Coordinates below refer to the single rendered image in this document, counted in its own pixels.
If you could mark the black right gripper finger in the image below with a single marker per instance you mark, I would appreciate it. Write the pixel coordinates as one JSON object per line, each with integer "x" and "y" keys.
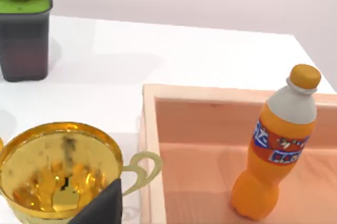
{"x": 106, "y": 205}

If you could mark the gold trophy cup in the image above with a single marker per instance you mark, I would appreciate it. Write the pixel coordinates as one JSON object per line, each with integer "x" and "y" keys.
{"x": 47, "y": 166}

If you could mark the shallow salmon-coloured box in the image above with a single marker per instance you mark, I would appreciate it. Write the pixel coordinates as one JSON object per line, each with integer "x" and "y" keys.
{"x": 200, "y": 160}

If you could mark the orange soda bottle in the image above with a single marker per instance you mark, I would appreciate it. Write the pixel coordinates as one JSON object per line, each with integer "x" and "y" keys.
{"x": 273, "y": 155}

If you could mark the green plant in dark pot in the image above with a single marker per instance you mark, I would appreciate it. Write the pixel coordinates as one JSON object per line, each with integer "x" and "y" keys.
{"x": 23, "y": 37}

